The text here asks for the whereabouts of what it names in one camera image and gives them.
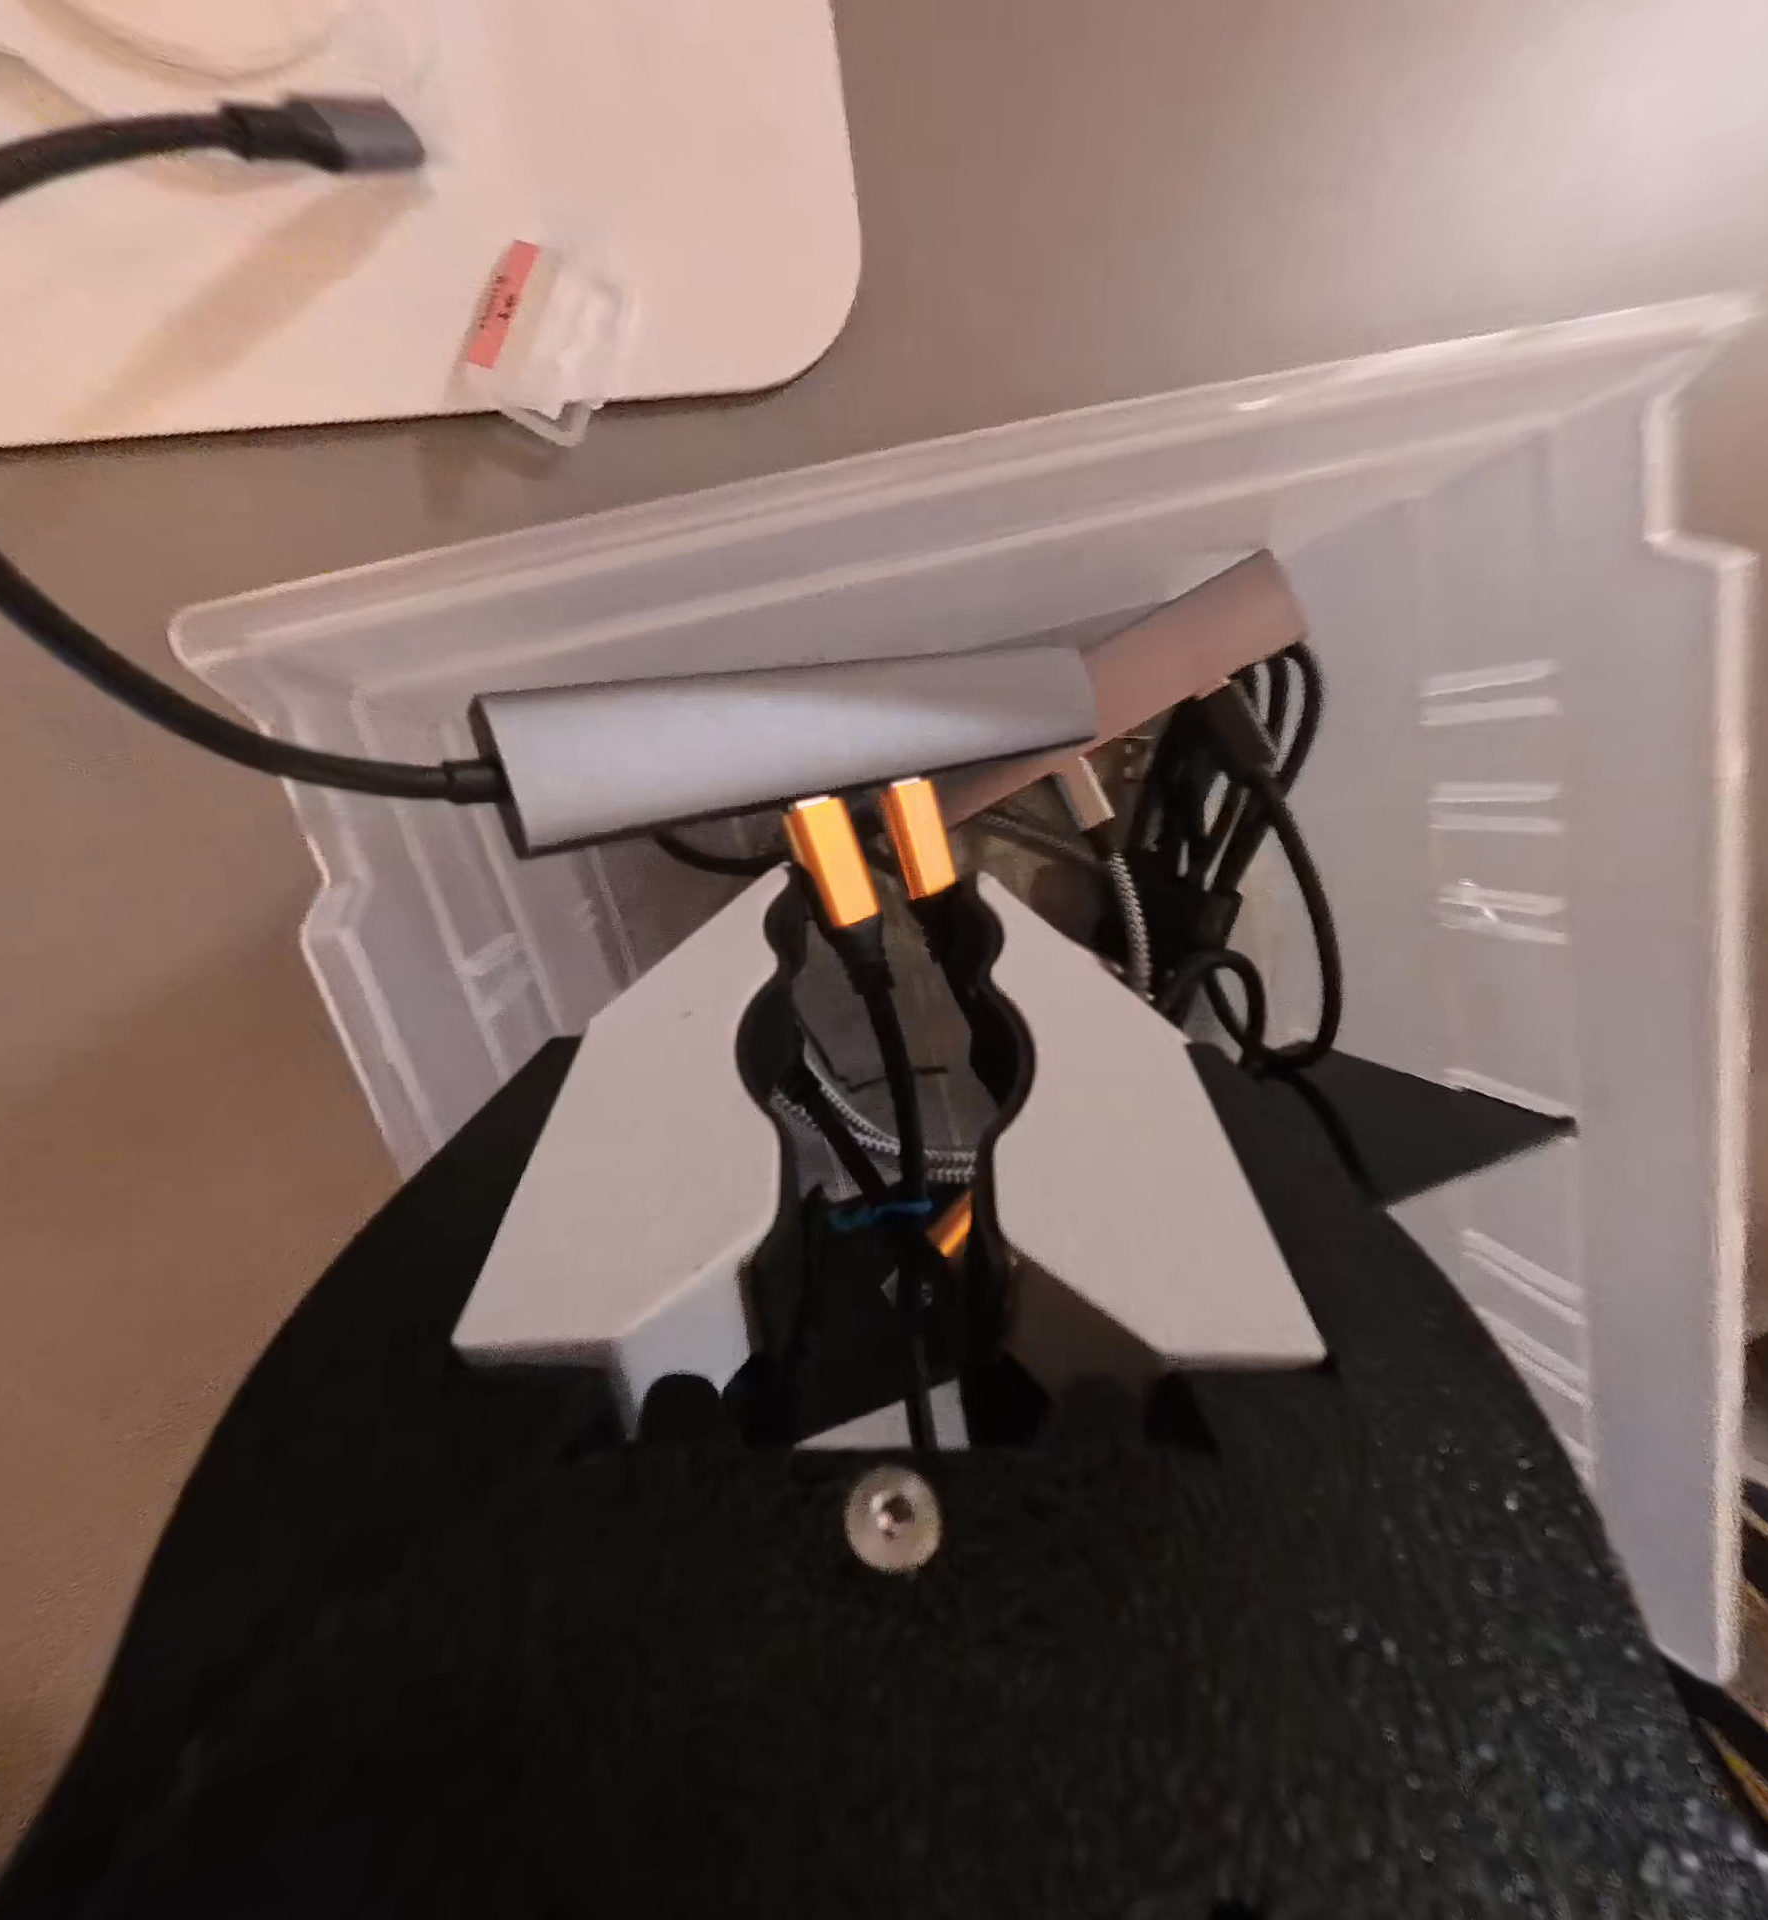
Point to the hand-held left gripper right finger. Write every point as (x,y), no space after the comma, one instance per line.
(1155,1201)

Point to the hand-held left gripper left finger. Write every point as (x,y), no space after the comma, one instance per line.
(628,1201)

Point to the clear plastic bin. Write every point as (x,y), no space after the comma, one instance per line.
(1649,1051)

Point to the white lamp base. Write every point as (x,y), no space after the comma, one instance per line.
(599,151)

